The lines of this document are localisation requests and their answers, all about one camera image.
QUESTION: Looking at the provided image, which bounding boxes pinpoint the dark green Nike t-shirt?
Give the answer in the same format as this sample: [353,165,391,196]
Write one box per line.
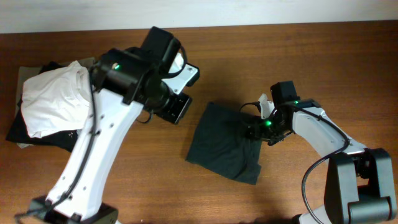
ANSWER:
[186,102,262,185]

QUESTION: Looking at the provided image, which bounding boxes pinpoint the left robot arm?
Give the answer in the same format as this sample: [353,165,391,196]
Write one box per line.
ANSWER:
[14,27,200,223]

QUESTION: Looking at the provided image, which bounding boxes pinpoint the black folded garment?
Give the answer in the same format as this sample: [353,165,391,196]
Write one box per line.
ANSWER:
[6,93,80,152]

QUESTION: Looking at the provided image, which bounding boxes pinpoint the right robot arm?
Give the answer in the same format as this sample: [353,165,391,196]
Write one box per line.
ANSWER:
[248,81,397,224]

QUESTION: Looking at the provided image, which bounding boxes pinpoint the white folded t-shirt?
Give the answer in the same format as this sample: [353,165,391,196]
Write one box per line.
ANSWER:
[21,61,91,138]

